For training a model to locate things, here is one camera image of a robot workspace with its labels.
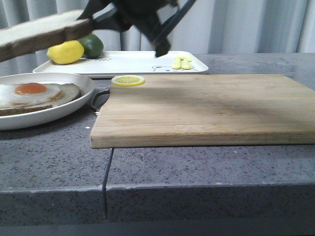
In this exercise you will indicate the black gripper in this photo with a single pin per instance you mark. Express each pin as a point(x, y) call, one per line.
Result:
point(126, 13)

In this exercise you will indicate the white bread slice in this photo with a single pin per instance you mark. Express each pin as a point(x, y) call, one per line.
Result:
point(42, 33)

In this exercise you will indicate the white round plate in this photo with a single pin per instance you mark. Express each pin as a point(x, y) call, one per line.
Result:
point(85, 84)

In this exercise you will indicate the white bear-print tray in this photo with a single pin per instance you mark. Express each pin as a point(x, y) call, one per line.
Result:
point(114, 63)

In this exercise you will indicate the bottom bread slice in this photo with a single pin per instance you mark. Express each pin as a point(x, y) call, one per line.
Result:
point(70, 92)

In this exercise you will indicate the green lime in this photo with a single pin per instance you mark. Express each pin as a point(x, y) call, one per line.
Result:
point(93, 46)

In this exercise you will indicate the lemon slice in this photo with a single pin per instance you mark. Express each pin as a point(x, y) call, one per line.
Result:
point(128, 80)

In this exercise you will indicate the yellow lemon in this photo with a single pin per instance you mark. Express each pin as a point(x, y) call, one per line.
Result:
point(66, 53)

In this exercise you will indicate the yellow plastic knife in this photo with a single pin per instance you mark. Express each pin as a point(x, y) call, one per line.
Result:
point(185, 63)

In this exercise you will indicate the grey curtain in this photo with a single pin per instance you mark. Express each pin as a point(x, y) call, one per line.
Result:
point(210, 27)

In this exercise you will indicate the wooden cutting board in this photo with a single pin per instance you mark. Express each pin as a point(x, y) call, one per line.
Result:
point(207, 110)

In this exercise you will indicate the fried egg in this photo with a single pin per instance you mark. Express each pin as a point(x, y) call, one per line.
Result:
point(20, 95)

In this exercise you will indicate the metal cutting board handle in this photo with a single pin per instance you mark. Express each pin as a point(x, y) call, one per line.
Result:
point(99, 100)

